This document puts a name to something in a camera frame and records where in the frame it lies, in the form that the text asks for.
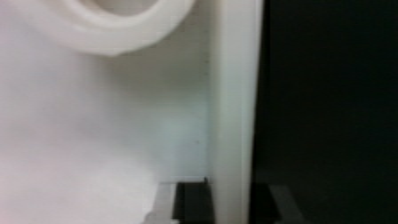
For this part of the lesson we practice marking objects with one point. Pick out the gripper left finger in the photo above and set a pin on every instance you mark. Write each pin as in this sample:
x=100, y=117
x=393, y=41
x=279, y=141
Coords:
x=192, y=211

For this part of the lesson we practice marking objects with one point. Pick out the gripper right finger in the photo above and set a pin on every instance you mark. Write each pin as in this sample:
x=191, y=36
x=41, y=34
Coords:
x=290, y=215

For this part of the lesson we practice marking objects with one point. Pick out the white square tabletop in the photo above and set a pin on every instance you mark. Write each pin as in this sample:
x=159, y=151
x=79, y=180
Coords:
x=127, y=108

